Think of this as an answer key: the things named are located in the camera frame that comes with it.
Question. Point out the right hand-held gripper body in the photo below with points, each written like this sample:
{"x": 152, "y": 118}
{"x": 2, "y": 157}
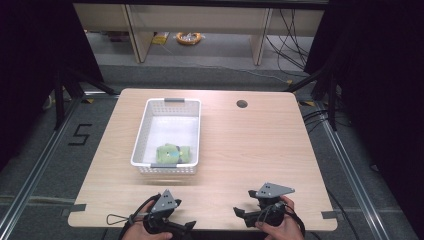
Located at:
{"x": 271, "y": 206}

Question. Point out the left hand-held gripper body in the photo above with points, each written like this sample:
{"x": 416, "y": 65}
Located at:
{"x": 163, "y": 208}

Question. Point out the green frog plush toy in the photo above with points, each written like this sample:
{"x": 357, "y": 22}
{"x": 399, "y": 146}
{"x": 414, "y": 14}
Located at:
{"x": 168, "y": 153}

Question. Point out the white perforated plastic basket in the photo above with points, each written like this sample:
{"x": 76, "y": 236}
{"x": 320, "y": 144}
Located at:
{"x": 166, "y": 126}

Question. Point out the person's right hand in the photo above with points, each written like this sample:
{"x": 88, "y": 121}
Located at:
{"x": 286, "y": 230}

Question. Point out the person's left hand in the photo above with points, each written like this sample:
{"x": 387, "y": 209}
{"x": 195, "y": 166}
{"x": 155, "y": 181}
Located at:
{"x": 136, "y": 235}

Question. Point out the grey tape piece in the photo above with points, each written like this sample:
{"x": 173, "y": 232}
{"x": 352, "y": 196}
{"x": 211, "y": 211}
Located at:
{"x": 78, "y": 208}
{"x": 330, "y": 215}

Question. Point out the yellow black tape piece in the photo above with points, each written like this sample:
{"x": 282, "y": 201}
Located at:
{"x": 306, "y": 103}
{"x": 88, "y": 100}

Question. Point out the black metal stand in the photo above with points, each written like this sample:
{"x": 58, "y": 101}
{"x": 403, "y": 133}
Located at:
{"x": 59, "y": 103}
{"x": 332, "y": 103}

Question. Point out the black curtain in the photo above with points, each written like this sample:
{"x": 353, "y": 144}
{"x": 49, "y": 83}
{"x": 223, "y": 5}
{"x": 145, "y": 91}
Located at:
{"x": 383, "y": 100}
{"x": 30, "y": 66}

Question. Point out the yellow packet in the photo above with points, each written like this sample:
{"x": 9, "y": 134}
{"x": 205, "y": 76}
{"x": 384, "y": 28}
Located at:
{"x": 160, "y": 38}

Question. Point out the aluminium floor rail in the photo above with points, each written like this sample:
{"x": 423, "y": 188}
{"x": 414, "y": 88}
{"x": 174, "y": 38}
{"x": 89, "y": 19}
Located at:
{"x": 350, "y": 173}
{"x": 36, "y": 170}

